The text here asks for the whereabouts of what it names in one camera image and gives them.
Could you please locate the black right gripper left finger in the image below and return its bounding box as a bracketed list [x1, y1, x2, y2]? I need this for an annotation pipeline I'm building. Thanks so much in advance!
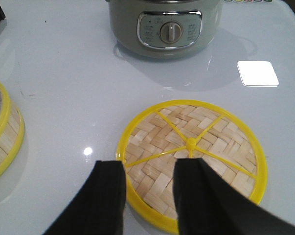
[45, 161, 126, 235]

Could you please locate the right bamboo steamer tier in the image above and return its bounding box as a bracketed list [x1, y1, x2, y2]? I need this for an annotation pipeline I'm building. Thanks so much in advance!
[0, 83, 25, 176]

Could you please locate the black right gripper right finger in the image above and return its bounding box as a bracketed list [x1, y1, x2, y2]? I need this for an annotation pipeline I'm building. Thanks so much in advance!
[173, 159, 295, 235]

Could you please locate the green electric cooker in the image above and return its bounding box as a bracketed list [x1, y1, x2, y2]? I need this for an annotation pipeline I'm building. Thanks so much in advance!
[108, 0, 224, 59]

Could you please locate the bamboo steamer lid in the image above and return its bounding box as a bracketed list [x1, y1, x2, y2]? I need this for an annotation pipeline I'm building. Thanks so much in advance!
[116, 100, 267, 235]

